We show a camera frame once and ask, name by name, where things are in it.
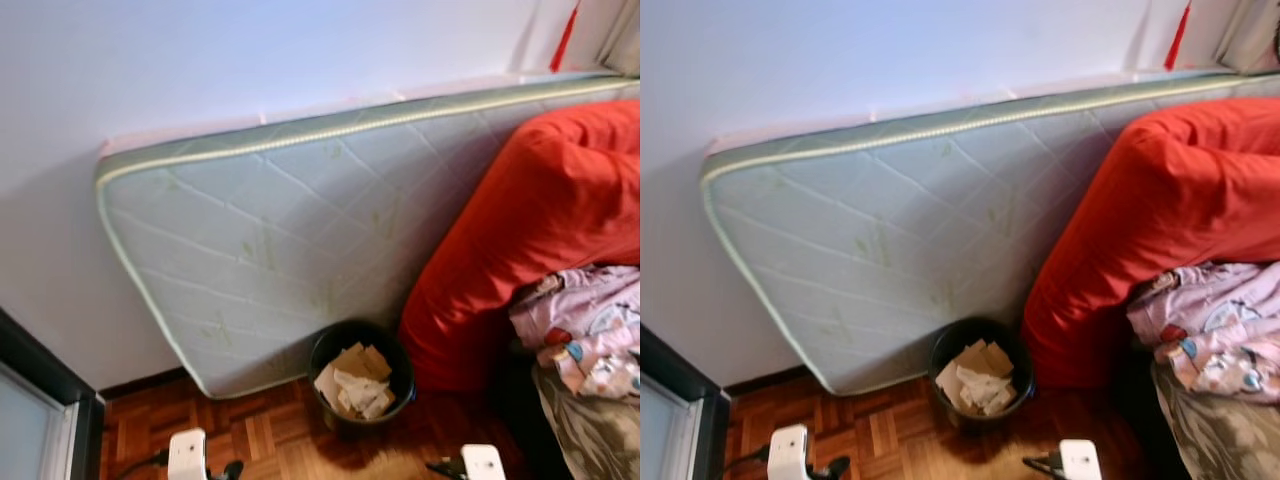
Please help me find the pink cartoon print blanket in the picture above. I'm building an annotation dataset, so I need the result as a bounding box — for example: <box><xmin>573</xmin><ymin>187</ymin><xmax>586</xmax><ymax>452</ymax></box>
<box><xmin>1127</xmin><ymin>262</ymin><xmax>1280</xmax><ymax>396</ymax></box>
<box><xmin>508</xmin><ymin>262</ymin><xmax>641</xmax><ymax>401</ymax></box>

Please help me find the black framed glass door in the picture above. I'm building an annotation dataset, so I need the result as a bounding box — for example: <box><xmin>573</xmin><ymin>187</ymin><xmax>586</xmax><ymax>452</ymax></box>
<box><xmin>640</xmin><ymin>325</ymin><xmax>731</xmax><ymax>480</ymax></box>
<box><xmin>0</xmin><ymin>308</ymin><xmax>106</xmax><ymax>480</ymax></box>

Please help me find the black waste bin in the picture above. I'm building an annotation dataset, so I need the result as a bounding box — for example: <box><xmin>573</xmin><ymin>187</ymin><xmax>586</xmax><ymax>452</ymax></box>
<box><xmin>928</xmin><ymin>316</ymin><xmax>1036</xmax><ymax>429</ymax></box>
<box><xmin>308</xmin><ymin>320</ymin><xmax>416</xmax><ymax>433</ymax></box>

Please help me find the crumpled white paper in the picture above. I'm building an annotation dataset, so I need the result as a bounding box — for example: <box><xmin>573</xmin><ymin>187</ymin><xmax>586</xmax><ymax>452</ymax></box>
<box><xmin>335</xmin><ymin>370</ymin><xmax>396</xmax><ymax>421</ymax></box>
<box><xmin>955</xmin><ymin>365</ymin><xmax>1013</xmax><ymax>416</ymax></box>

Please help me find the brown cardboard piece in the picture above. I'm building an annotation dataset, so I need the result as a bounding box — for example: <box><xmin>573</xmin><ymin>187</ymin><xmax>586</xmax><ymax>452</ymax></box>
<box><xmin>935</xmin><ymin>340</ymin><xmax>1016</xmax><ymax>413</ymax></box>
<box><xmin>315</xmin><ymin>343</ymin><xmax>393</xmax><ymax>416</ymax></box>

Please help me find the grey floral bed sheet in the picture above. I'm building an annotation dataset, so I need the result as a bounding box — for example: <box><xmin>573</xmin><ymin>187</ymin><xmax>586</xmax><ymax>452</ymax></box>
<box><xmin>1150</xmin><ymin>360</ymin><xmax>1280</xmax><ymax>480</ymax></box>
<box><xmin>530</xmin><ymin>360</ymin><xmax>641</xmax><ymax>480</ymax></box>

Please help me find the grey quilted mattress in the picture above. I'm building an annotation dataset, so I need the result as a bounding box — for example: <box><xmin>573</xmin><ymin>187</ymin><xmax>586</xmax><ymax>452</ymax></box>
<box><xmin>95</xmin><ymin>72</ymin><xmax>641</xmax><ymax>401</ymax></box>
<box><xmin>700</xmin><ymin>70</ymin><xmax>1280</xmax><ymax>397</ymax></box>

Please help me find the red fabric covered cushion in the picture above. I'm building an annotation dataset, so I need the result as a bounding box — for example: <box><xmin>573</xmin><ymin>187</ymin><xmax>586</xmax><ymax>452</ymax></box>
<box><xmin>1020</xmin><ymin>135</ymin><xmax>1280</xmax><ymax>391</ymax></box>
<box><xmin>500</xmin><ymin>98</ymin><xmax>641</xmax><ymax>176</ymax></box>
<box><xmin>1125</xmin><ymin>95</ymin><xmax>1280</xmax><ymax>171</ymax></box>
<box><xmin>398</xmin><ymin>140</ymin><xmax>641</xmax><ymax>393</ymax></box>

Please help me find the red tassel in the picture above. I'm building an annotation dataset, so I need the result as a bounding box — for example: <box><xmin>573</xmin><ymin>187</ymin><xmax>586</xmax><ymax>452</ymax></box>
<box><xmin>1163</xmin><ymin>0</ymin><xmax>1196</xmax><ymax>71</ymax></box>
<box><xmin>548</xmin><ymin>0</ymin><xmax>583</xmax><ymax>73</ymax></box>

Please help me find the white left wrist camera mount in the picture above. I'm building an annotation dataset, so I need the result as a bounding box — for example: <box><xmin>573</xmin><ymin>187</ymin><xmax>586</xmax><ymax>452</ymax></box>
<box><xmin>167</xmin><ymin>428</ymin><xmax>209</xmax><ymax>480</ymax></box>
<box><xmin>767</xmin><ymin>424</ymin><xmax>811</xmax><ymax>480</ymax></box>

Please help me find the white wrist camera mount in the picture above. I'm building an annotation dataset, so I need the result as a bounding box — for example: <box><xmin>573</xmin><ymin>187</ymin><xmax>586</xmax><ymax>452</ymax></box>
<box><xmin>1058</xmin><ymin>439</ymin><xmax>1103</xmax><ymax>480</ymax></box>
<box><xmin>767</xmin><ymin>424</ymin><xmax>811</xmax><ymax>480</ymax></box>
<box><xmin>167</xmin><ymin>428</ymin><xmax>209</xmax><ymax>480</ymax></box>
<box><xmin>461</xmin><ymin>444</ymin><xmax>507</xmax><ymax>480</ymax></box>

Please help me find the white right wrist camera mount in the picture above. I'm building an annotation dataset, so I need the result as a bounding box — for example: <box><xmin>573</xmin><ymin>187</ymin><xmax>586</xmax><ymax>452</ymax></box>
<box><xmin>1058</xmin><ymin>439</ymin><xmax>1103</xmax><ymax>480</ymax></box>
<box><xmin>461</xmin><ymin>444</ymin><xmax>507</xmax><ymax>480</ymax></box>

